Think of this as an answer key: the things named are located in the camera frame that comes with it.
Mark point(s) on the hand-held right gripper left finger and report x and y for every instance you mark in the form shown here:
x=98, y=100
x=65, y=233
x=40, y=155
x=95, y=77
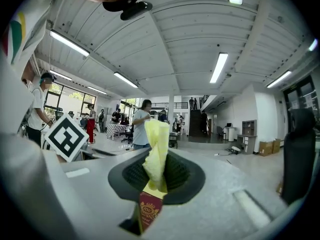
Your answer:
x=95, y=189

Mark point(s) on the small black swivel chair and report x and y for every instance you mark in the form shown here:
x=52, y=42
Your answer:
x=127, y=135

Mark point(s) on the dark double door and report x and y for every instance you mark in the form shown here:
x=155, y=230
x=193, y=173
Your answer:
x=300, y=96

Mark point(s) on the black mesh office chair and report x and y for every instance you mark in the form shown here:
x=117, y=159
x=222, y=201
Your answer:
x=298, y=159

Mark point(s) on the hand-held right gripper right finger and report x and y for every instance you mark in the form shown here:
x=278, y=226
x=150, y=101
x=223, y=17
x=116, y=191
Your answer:
x=212, y=209

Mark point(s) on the dark red book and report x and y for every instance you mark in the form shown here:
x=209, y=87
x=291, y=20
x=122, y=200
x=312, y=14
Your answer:
x=150, y=209

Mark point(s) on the grey cabinet with shelf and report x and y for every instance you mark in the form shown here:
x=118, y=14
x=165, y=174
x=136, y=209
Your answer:
x=247, y=139

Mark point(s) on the open laptop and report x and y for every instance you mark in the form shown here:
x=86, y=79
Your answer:
x=228, y=124

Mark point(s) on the checkered cloth table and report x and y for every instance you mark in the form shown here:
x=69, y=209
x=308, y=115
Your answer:
x=116, y=130

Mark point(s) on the black-framed window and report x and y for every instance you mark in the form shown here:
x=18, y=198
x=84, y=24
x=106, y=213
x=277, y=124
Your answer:
x=70, y=101

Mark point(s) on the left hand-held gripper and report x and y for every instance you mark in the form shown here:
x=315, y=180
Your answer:
x=66, y=137

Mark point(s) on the white printed t-shirt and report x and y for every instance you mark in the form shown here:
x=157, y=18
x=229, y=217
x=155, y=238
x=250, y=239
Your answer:
x=15, y=37

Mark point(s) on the black balcony railing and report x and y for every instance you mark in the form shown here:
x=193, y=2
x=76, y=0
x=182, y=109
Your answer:
x=175, y=105

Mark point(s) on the cardboard box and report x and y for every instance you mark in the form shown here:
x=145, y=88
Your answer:
x=279, y=187
x=265, y=148
x=276, y=145

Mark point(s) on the yellow cloth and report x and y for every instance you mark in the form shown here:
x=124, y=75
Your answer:
x=156, y=144

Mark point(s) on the small white device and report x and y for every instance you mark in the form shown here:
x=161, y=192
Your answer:
x=235, y=150

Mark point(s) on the white cabinet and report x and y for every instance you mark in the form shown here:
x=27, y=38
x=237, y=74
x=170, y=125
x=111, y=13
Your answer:
x=230, y=133

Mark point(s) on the black head camera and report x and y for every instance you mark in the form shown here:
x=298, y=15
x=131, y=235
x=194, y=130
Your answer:
x=136, y=10

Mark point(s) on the dark staircase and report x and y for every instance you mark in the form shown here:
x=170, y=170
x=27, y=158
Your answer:
x=196, y=126

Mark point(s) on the dark visitor chair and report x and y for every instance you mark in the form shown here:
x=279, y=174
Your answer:
x=220, y=132

